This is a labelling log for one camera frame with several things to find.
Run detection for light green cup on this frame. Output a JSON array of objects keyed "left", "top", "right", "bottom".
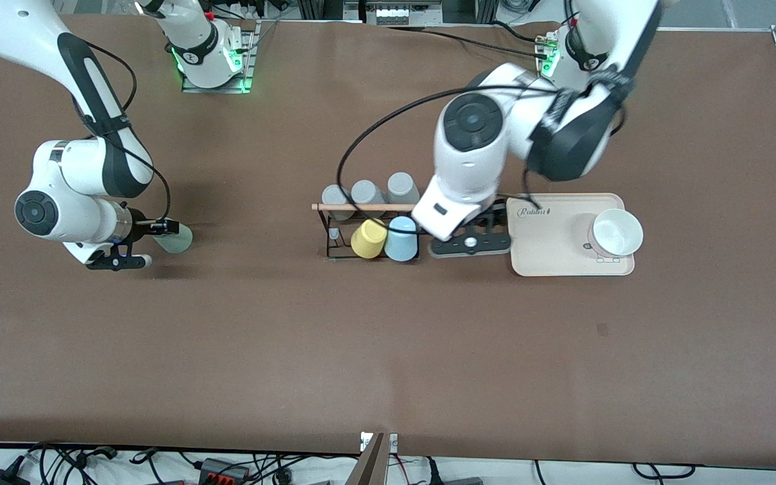
[{"left": 156, "top": 221, "right": 194, "bottom": 255}]

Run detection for light blue cup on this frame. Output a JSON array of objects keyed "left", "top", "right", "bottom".
[{"left": 384, "top": 216, "right": 420, "bottom": 262}]

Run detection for beige tray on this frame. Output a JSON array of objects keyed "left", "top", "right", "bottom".
[{"left": 506, "top": 193, "right": 636, "bottom": 278}]

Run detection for grey cup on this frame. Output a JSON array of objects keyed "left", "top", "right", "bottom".
[
  {"left": 351, "top": 179, "right": 387, "bottom": 218},
  {"left": 321, "top": 185, "right": 352, "bottom": 222},
  {"left": 387, "top": 172, "right": 421, "bottom": 215}
]

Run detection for white bowl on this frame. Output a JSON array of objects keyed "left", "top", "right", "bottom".
[{"left": 592, "top": 209, "right": 644, "bottom": 258}]

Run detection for yellow cup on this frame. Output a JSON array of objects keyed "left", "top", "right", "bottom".
[{"left": 350, "top": 219, "right": 389, "bottom": 260}]

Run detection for grey device with white buttons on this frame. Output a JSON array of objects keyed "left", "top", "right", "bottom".
[{"left": 361, "top": 0, "right": 417, "bottom": 26}]

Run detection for black connector block red buttons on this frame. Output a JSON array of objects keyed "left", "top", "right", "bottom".
[{"left": 198, "top": 458, "right": 251, "bottom": 485}]

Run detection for black plug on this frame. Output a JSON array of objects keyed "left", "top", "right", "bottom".
[{"left": 427, "top": 458, "right": 484, "bottom": 485}]

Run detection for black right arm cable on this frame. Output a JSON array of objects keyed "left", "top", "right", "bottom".
[{"left": 75, "top": 40, "right": 172, "bottom": 227}]

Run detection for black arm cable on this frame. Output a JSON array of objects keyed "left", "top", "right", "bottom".
[
  {"left": 75, "top": 40, "right": 172, "bottom": 227},
  {"left": 337, "top": 84, "right": 626, "bottom": 218}
]

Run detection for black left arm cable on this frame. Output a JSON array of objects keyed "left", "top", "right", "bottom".
[{"left": 337, "top": 84, "right": 626, "bottom": 218}]

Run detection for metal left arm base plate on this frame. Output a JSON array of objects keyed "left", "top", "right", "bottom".
[{"left": 536, "top": 34, "right": 564, "bottom": 85}]

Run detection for black wire cup rack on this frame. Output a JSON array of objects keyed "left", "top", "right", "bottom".
[{"left": 312, "top": 201, "right": 429, "bottom": 262}]

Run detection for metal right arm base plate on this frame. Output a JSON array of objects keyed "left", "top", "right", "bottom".
[{"left": 181, "top": 20, "right": 258, "bottom": 94}]

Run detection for black cable on table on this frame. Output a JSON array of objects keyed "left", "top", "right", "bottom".
[{"left": 388, "top": 24, "right": 550, "bottom": 59}]

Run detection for black cable bundle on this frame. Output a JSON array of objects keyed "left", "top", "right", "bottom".
[{"left": 28, "top": 441, "right": 119, "bottom": 485}]

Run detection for grey angled post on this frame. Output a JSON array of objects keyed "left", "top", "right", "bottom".
[{"left": 346, "top": 433, "right": 390, "bottom": 485}]

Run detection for black looped cable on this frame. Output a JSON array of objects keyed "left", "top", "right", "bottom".
[{"left": 633, "top": 462, "right": 697, "bottom": 481}]

